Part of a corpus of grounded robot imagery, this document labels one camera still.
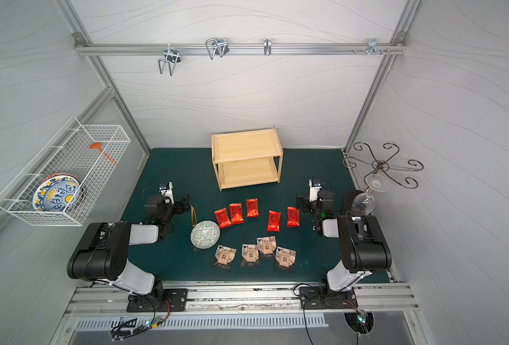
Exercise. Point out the floral tea bag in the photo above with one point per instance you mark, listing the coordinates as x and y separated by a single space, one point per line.
224 257
284 259
266 246
250 255

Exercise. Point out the wooden two-tier shelf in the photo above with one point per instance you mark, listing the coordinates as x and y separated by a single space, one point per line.
242 159

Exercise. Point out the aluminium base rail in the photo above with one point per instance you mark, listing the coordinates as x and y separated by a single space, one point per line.
278 297

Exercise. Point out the green table mat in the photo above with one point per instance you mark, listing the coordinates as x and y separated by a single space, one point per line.
192 174

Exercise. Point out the small metal hook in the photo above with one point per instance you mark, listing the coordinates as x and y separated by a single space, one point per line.
267 47

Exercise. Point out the white vented cable duct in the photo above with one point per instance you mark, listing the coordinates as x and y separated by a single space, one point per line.
205 322

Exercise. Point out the metal double hook middle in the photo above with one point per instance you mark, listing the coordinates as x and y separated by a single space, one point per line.
217 47

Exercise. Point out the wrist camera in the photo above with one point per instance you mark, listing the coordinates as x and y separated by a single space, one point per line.
314 187
166 191

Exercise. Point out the white wire basket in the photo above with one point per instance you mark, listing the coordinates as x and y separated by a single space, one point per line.
67 152

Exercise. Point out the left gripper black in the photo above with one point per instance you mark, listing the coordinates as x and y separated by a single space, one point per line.
181 205

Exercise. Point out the green patterned round bowl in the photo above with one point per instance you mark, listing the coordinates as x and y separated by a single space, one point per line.
205 235

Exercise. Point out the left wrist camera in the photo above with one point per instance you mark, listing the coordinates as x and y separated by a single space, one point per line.
166 191

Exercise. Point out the metal double hook left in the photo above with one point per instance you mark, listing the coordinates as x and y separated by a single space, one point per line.
170 58

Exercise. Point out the metal double hook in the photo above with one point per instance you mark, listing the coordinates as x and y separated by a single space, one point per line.
217 47
170 58

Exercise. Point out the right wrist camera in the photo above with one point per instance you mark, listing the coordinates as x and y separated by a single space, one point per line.
314 187

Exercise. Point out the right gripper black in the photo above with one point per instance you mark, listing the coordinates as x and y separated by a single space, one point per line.
304 203

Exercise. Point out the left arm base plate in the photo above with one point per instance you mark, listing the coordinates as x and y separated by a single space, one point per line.
172 300

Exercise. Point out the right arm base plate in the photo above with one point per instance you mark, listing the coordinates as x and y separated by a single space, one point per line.
316 298

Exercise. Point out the aluminium crossbar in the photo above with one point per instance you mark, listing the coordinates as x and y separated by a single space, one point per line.
237 49

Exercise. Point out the blue yellow patterned plate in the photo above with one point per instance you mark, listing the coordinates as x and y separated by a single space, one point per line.
57 193

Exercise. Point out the black metal glass rack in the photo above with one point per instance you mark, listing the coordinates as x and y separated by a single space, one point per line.
383 166

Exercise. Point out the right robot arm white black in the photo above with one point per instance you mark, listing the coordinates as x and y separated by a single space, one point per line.
363 248

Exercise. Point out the clear wine glass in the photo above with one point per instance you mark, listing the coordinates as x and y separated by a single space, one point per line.
365 203

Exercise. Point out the red tea bag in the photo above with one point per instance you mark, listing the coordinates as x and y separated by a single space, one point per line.
222 218
252 208
236 214
293 217
273 224

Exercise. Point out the metal hook right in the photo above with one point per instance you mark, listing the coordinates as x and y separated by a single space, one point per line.
372 47

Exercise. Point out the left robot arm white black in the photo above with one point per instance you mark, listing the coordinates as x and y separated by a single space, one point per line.
102 253

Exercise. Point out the orange spatula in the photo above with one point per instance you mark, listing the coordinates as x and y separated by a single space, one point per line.
98 146

